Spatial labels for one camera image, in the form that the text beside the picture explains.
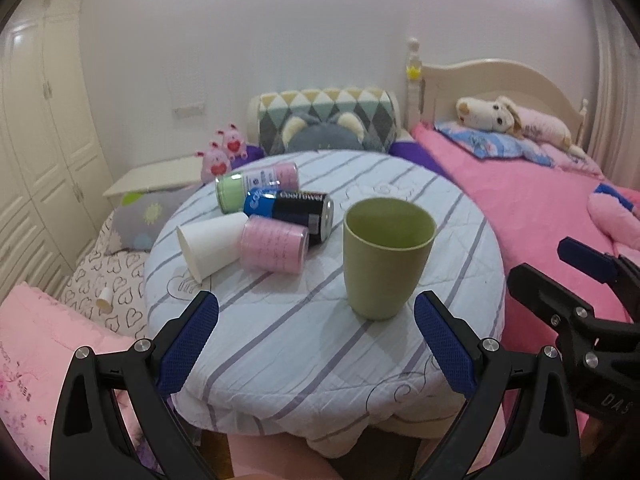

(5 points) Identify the black and blue can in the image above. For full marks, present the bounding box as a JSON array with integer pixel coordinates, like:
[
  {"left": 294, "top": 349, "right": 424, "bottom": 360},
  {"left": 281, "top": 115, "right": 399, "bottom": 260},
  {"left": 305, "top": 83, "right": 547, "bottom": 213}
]
[{"left": 243, "top": 189, "right": 334, "bottom": 248}]

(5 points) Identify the grey sun print cushion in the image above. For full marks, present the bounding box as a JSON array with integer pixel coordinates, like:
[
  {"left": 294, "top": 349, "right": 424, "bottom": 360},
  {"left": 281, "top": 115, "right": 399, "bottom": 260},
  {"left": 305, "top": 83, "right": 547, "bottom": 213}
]
[{"left": 107, "top": 187, "right": 201, "bottom": 253}]

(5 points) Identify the pink pillow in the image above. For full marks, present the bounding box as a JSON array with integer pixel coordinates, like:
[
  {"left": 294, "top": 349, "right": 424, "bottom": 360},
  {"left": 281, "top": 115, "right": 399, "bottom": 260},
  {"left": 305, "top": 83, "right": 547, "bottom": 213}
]
[{"left": 537, "top": 142, "right": 603, "bottom": 177}]

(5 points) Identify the pale curtain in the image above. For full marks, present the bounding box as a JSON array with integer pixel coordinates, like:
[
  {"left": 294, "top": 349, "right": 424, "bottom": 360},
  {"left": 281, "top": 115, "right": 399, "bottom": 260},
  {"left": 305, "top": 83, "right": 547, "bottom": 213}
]
[{"left": 585, "top": 0, "right": 640, "bottom": 191}]

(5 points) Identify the blue printed pillow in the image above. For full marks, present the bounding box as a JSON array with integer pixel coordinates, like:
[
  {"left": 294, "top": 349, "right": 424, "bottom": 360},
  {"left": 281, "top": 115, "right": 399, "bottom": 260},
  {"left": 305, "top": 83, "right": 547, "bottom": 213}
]
[{"left": 434, "top": 121, "right": 556, "bottom": 168}]

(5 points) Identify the cream bed headboard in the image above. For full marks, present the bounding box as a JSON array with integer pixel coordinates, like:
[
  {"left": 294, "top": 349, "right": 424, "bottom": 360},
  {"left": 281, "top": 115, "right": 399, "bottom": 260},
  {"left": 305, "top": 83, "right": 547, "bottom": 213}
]
[{"left": 405, "top": 37, "right": 588, "bottom": 136}]

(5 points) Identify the striped white tablecloth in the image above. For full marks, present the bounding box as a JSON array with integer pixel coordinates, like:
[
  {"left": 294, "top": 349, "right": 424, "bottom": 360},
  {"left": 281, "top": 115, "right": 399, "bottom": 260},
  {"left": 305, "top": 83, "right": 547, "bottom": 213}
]
[{"left": 144, "top": 150, "right": 506, "bottom": 458}]

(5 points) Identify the grey cat cushion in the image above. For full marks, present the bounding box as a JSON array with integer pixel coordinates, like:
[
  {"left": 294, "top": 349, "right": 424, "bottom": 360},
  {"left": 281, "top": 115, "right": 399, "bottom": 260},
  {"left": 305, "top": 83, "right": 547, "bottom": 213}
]
[{"left": 280, "top": 112, "right": 368, "bottom": 152}]

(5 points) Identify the purple cushion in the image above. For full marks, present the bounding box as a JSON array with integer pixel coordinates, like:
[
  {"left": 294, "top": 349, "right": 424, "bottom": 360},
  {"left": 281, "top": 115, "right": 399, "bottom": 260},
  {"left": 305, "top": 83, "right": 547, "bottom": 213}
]
[{"left": 389, "top": 140, "right": 451, "bottom": 173}]

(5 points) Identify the pink bedsheet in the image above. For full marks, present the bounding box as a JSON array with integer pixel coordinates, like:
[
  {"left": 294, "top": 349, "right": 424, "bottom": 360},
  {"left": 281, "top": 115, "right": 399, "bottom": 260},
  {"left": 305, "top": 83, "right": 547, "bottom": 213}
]
[{"left": 410, "top": 122, "right": 640, "bottom": 356}]

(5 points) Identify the heart print cloth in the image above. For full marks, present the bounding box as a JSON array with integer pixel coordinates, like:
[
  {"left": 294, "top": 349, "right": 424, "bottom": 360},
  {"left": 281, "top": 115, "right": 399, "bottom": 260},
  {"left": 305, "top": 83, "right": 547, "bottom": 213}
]
[{"left": 60, "top": 210, "right": 151, "bottom": 341}]

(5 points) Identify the wooden table leg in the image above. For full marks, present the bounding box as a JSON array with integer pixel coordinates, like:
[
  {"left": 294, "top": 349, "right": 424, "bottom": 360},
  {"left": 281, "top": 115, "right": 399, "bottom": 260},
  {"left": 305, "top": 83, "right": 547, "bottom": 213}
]
[{"left": 202, "top": 430, "right": 236, "bottom": 480}]

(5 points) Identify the white paper cup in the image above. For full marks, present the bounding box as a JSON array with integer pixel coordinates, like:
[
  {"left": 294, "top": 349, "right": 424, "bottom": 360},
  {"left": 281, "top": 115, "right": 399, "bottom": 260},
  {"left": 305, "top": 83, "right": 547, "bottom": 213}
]
[{"left": 176, "top": 211, "right": 249, "bottom": 282}]

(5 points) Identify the cream plush dog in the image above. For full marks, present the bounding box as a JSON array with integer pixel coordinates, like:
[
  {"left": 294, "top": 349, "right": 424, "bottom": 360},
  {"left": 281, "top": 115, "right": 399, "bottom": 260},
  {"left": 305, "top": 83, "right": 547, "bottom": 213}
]
[{"left": 456, "top": 95, "right": 586, "bottom": 158}]

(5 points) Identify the pink plastic cup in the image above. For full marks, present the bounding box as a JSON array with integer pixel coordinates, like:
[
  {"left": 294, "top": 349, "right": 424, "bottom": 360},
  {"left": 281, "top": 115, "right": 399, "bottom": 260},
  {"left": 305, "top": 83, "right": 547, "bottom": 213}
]
[{"left": 241, "top": 215, "right": 310, "bottom": 275}]

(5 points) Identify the pink and blue plush toy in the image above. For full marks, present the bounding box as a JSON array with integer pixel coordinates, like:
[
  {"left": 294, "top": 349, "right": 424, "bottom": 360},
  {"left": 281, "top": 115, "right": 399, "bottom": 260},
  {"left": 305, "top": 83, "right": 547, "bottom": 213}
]
[{"left": 587, "top": 182, "right": 640, "bottom": 252}]

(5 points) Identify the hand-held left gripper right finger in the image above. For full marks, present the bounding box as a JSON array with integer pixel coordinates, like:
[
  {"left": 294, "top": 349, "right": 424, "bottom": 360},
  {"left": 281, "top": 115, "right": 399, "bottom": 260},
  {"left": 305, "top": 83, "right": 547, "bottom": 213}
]
[{"left": 410, "top": 290, "right": 584, "bottom": 480}]

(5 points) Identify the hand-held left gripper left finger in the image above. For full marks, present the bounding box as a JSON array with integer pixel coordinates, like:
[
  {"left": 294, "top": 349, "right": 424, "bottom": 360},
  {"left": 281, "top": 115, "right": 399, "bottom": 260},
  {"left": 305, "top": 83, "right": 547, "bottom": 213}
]
[{"left": 49, "top": 290, "right": 221, "bottom": 480}]

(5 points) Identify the pink floral blanket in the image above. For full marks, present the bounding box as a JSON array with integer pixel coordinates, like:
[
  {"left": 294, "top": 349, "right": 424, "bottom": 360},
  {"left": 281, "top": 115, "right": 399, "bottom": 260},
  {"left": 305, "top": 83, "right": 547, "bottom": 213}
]
[{"left": 0, "top": 282, "right": 166, "bottom": 466}]

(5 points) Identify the diamond pattern bolster pillow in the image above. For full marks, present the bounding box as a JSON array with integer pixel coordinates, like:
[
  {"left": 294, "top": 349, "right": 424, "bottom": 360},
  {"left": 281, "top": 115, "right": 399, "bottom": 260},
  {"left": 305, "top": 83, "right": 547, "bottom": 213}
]
[{"left": 247, "top": 87, "right": 401, "bottom": 157}]

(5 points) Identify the cream wardrobe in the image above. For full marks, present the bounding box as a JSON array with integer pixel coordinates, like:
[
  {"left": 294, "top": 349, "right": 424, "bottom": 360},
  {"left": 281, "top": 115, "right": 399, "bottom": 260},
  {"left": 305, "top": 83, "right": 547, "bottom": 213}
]
[{"left": 0, "top": 0, "right": 113, "bottom": 306}]

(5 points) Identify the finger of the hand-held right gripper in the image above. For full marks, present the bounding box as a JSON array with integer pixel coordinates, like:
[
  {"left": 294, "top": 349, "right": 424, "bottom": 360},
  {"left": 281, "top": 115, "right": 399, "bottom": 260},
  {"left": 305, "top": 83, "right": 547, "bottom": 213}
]
[
  {"left": 506, "top": 262, "right": 608, "bottom": 356},
  {"left": 558, "top": 236, "right": 640, "bottom": 321}
]

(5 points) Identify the green plastic cup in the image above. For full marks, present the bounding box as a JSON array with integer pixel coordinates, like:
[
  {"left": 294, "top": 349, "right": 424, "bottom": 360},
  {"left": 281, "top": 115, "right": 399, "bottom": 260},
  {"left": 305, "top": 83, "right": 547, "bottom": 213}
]
[{"left": 343, "top": 198, "right": 436, "bottom": 321}]

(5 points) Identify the green and pink canister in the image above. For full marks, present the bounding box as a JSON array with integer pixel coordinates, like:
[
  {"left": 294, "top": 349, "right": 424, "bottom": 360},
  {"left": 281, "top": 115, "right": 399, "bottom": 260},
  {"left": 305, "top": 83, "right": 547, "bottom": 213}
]
[{"left": 215, "top": 162, "right": 299, "bottom": 214}]

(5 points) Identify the white board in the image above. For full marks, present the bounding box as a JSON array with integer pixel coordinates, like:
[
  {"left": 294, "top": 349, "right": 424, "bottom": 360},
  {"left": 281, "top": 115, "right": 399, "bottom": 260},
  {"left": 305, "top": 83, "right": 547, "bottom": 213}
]
[{"left": 103, "top": 155, "right": 206, "bottom": 198}]

